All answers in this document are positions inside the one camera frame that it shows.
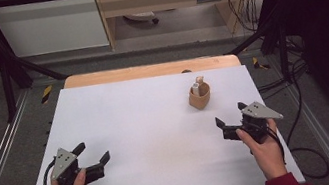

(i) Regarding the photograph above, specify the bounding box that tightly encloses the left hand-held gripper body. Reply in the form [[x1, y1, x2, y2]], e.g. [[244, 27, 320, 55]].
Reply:
[[45, 145, 85, 185]]

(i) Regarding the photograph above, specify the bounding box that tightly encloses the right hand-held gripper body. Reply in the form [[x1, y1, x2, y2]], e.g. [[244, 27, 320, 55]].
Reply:
[[236, 97, 288, 148]]

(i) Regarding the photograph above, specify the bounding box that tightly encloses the brown wooden cup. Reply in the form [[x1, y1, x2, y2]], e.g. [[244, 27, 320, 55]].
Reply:
[[184, 74, 215, 112]]

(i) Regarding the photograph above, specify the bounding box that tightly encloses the person's right hand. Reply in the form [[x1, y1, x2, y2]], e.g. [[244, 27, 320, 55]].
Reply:
[[234, 116, 290, 185]]

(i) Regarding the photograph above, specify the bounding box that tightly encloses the yellow black tape strip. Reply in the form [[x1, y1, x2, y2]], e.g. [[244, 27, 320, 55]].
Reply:
[[251, 54, 272, 72], [38, 84, 56, 105]]

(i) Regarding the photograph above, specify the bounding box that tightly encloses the black metal stand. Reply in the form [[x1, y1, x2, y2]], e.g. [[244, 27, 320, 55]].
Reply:
[[0, 2, 74, 125], [223, 20, 297, 93]]

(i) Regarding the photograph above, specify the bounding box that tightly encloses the wooden table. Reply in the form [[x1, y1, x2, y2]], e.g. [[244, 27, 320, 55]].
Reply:
[[62, 47, 243, 96]]

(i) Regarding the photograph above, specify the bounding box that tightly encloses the white cabinet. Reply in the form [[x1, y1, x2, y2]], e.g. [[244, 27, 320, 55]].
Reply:
[[0, 0, 111, 64]]

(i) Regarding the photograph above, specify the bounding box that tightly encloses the office chair base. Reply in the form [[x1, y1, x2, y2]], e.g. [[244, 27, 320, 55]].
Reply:
[[122, 8, 161, 30]]

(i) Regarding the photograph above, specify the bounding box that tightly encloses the right hand-held gripper cable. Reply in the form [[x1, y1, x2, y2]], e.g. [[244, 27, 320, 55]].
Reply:
[[267, 127, 288, 167]]

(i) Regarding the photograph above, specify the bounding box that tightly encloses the black floor cable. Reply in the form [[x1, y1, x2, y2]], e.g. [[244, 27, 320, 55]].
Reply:
[[248, 32, 329, 185]]

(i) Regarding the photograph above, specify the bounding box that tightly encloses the hanging cables bundle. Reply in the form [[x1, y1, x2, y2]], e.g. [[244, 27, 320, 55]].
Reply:
[[225, 0, 266, 38]]

